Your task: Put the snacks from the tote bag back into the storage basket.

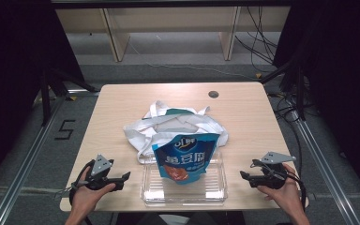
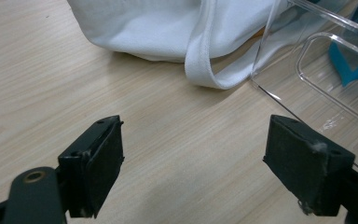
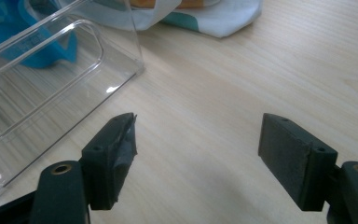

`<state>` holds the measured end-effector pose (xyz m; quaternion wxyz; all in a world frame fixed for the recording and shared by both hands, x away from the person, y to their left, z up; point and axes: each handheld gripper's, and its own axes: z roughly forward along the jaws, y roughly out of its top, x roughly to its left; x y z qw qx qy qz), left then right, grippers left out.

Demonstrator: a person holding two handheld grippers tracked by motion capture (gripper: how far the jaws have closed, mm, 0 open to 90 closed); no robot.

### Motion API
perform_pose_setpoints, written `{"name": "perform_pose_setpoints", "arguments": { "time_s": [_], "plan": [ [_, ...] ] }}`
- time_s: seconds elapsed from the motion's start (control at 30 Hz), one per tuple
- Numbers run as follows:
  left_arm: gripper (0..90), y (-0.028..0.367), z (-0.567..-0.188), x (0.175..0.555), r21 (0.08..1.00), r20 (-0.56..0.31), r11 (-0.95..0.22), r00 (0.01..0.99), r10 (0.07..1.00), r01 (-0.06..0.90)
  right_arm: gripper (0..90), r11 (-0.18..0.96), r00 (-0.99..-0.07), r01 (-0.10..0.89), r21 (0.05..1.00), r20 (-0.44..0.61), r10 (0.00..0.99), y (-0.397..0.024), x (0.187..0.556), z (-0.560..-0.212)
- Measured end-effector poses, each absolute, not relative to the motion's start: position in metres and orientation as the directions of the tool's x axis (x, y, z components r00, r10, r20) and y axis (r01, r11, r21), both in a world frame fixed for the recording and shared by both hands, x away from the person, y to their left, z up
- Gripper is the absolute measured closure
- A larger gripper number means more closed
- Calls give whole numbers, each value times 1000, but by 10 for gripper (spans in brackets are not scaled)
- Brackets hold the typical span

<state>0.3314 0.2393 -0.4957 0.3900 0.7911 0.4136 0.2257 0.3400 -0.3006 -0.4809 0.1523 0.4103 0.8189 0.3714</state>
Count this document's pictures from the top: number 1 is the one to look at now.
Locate black floor cable loops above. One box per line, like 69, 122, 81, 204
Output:
273, 93, 306, 176

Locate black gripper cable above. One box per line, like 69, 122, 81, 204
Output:
281, 170, 308, 211
68, 159, 96, 205

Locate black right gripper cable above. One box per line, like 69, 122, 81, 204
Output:
281, 170, 308, 211

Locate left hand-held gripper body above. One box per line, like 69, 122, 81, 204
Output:
80, 153, 120, 191

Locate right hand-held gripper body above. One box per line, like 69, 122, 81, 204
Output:
249, 151, 297, 190

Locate clear plastic container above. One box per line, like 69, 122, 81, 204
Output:
140, 149, 229, 207

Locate black metal stand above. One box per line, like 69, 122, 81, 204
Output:
39, 67, 100, 127
259, 57, 308, 122

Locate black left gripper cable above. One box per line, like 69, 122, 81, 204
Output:
68, 159, 96, 205

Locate white tote bag teal print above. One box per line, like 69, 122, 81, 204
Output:
122, 100, 230, 165

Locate black hanging cable bundle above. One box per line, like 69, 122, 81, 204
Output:
234, 6, 279, 73

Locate blue snack packet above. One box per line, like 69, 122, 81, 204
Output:
151, 132, 221, 186

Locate dark curtain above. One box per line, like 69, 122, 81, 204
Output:
0, 0, 86, 191
273, 0, 360, 198

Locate person's left hand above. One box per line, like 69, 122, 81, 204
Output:
69, 165, 117, 218

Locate aluminium floor rail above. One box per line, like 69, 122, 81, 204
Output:
289, 109, 360, 225
0, 89, 101, 225

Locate person's right hand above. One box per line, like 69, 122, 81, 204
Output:
256, 162, 305, 214

